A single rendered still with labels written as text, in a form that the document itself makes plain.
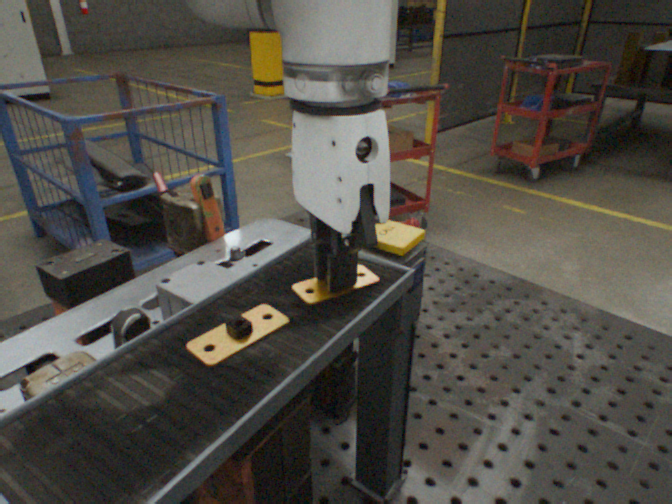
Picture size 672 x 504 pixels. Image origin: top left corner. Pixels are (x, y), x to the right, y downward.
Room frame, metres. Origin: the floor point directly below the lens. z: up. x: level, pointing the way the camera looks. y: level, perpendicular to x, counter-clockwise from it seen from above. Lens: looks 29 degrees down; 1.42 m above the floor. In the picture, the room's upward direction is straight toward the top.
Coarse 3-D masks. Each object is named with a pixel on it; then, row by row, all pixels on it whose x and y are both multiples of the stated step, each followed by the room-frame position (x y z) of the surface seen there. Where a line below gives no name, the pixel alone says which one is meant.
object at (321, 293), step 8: (360, 272) 0.43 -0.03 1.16; (368, 272) 0.43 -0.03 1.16; (312, 280) 0.41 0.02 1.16; (320, 280) 0.41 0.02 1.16; (360, 280) 0.41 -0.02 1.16; (368, 280) 0.41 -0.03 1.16; (376, 280) 0.41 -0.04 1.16; (296, 288) 0.40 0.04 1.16; (304, 288) 0.40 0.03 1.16; (312, 288) 0.40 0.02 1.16; (320, 288) 0.40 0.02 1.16; (344, 288) 0.40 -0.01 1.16; (352, 288) 0.40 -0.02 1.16; (360, 288) 0.40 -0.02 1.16; (304, 296) 0.38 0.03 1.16; (312, 296) 0.38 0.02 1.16; (320, 296) 0.38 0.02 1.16; (328, 296) 0.38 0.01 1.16; (336, 296) 0.39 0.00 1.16; (312, 304) 0.37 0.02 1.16
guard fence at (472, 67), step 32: (448, 0) 5.00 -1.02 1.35; (480, 0) 5.38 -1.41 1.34; (512, 0) 5.85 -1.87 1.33; (544, 0) 6.39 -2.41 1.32; (576, 0) 7.01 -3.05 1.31; (448, 32) 5.04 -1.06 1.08; (480, 32) 5.43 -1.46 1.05; (512, 32) 5.93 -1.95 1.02; (544, 32) 6.50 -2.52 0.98; (576, 32) 7.16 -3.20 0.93; (448, 64) 5.08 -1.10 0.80; (480, 64) 5.53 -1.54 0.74; (448, 96) 5.14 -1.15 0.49; (480, 96) 5.58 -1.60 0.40; (512, 96) 6.04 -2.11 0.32; (448, 128) 5.13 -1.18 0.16
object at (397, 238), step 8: (376, 224) 0.56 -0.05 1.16; (384, 224) 0.55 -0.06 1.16; (392, 224) 0.56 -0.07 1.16; (400, 224) 0.55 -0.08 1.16; (384, 232) 0.53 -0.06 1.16; (392, 232) 0.53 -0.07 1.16; (400, 232) 0.53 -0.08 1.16; (408, 232) 0.53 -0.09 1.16; (416, 232) 0.53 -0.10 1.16; (424, 232) 0.54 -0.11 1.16; (384, 240) 0.51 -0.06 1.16; (392, 240) 0.51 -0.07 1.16; (400, 240) 0.51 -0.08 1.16; (408, 240) 0.51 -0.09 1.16; (416, 240) 0.52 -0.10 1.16; (384, 248) 0.51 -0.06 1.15; (392, 248) 0.50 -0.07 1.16; (400, 248) 0.49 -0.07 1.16; (408, 248) 0.50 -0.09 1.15
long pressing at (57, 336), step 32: (256, 224) 0.90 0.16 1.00; (288, 224) 0.90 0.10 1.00; (192, 256) 0.76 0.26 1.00; (224, 256) 0.76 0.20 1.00; (256, 256) 0.76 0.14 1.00; (128, 288) 0.66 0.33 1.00; (64, 320) 0.57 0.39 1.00; (96, 320) 0.57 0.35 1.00; (160, 320) 0.57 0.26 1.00; (0, 352) 0.50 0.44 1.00; (32, 352) 0.50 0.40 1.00; (64, 352) 0.50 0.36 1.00; (96, 352) 0.50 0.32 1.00
